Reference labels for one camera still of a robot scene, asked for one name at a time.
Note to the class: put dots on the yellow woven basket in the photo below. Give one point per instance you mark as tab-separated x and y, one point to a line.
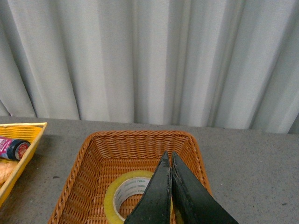
30	132

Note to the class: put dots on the pink labelled small bottle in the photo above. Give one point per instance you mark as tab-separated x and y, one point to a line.
13	149

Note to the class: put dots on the yellow packing tape roll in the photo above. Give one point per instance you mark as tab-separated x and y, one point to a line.
130	184

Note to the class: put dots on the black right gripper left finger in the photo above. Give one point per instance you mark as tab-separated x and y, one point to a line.
154	206

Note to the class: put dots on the brown wicker basket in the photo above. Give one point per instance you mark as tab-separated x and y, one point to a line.
104	156

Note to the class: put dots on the grey curtain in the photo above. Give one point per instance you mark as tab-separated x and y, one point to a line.
213	63

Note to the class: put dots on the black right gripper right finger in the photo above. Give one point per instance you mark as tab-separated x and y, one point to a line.
192	200

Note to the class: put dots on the toy bread loaf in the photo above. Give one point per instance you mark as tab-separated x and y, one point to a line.
6	169

